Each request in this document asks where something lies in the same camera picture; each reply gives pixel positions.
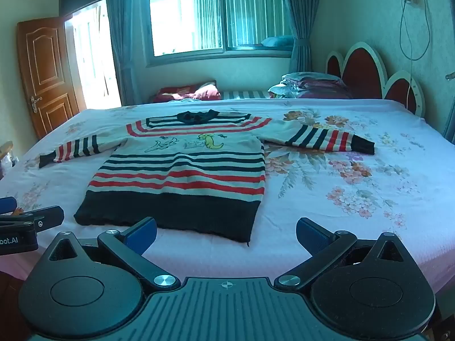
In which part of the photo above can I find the hanging charger cable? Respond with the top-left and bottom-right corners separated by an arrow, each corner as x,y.
399,0 -> 427,109

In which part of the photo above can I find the striped knit sweater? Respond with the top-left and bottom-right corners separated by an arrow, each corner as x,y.
39,109 -> 375,246

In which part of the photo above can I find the stack of folded bedding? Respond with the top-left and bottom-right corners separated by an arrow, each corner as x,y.
268,72 -> 352,99

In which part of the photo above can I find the striped mattress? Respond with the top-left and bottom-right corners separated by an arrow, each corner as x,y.
220,90 -> 272,100

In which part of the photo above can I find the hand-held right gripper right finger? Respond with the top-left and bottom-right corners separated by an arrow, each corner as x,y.
274,217 -> 406,292

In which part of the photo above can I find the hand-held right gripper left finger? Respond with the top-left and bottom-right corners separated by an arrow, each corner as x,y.
48,217 -> 180,292

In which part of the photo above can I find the blue curtain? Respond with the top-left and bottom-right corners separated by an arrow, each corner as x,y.
105,0 -> 153,105
277,0 -> 322,73

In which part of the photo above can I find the wooden furniture piece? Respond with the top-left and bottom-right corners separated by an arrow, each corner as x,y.
0,141 -> 14,166

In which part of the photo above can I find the red and white headboard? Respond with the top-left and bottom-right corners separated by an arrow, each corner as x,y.
325,41 -> 426,118

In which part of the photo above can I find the bed with floral sheet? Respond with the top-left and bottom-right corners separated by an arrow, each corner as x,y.
0,97 -> 455,286

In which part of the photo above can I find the blue cushion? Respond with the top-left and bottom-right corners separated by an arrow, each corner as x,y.
261,36 -> 295,47

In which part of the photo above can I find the brown wooden door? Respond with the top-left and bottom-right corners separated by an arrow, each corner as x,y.
17,17 -> 80,139

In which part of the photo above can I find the sliding glass window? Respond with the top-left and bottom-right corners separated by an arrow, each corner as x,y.
142,0 -> 295,67

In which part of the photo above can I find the maroon pillow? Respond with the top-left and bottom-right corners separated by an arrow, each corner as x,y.
153,82 -> 222,102

